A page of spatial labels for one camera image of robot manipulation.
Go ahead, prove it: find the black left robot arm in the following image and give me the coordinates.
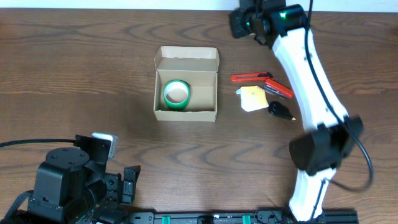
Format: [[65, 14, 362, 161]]
[[1, 147, 141, 223]]

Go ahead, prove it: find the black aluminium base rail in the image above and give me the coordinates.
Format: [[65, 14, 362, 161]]
[[128, 209, 359, 224]]

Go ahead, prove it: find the yellow white sticky note pad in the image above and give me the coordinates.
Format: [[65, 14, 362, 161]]
[[236, 86, 269, 112]]

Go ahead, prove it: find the green tape roll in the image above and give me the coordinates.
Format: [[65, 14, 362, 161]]
[[163, 80, 191, 110]]

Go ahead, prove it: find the red box cutter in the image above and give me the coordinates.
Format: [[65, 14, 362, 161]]
[[231, 72, 273, 83]]

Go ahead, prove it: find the brown cardboard box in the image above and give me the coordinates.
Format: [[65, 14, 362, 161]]
[[153, 46, 220, 122]]

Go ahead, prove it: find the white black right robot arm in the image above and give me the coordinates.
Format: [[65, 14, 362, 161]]
[[229, 0, 363, 223]]

